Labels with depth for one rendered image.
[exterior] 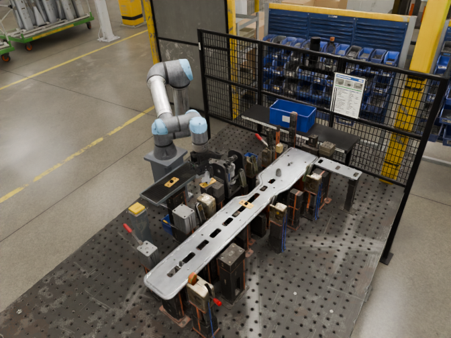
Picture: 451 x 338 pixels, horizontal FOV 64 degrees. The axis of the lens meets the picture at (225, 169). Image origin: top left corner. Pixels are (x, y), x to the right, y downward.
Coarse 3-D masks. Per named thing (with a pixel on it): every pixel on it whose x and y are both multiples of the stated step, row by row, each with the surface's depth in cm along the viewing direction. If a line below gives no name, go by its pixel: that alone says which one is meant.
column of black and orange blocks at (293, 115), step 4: (292, 112) 250; (292, 116) 249; (296, 116) 249; (292, 120) 251; (296, 120) 252; (292, 124) 253; (296, 124) 254; (292, 128) 256; (296, 128) 256; (292, 132) 257; (292, 136) 258; (292, 140) 260; (288, 144) 264; (292, 144) 262
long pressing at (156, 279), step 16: (288, 160) 238; (304, 160) 237; (272, 176) 225; (288, 176) 225; (256, 192) 214; (272, 192) 213; (224, 208) 204; (256, 208) 203; (208, 224) 195; (240, 224) 194; (192, 240) 186; (208, 240) 186; (224, 240) 185; (176, 256) 178; (208, 256) 177; (160, 272) 171; (160, 288) 164; (176, 288) 163
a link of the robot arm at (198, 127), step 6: (192, 120) 159; (198, 120) 159; (204, 120) 159; (192, 126) 158; (198, 126) 157; (204, 126) 159; (192, 132) 160; (198, 132) 159; (204, 132) 160; (192, 138) 163; (198, 138) 161; (204, 138) 162; (198, 144) 163
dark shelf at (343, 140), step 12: (252, 108) 293; (264, 108) 292; (252, 120) 280; (264, 120) 276; (288, 132) 263; (300, 132) 260; (312, 132) 259; (324, 132) 258; (336, 132) 258; (336, 144) 245; (348, 144) 245
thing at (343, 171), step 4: (324, 160) 236; (328, 160) 236; (316, 164) 233; (320, 164) 233; (324, 164) 233; (328, 164) 233; (332, 164) 232; (336, 164) 232; (340, 164) 232; (324, 168) 230; (328, 168) 229; (332, 168) 229; (340, 168) 229; (344, 168) 228; (352, 168) 228; (336, 172) 226; (340, 172) 225; (344, 172) 225; (348, 172) 225; (352, 172) 225; (360, 172) 224; (344, 176) 223; (348, 176) 222; (352, 176) 222; (356, 176) 222
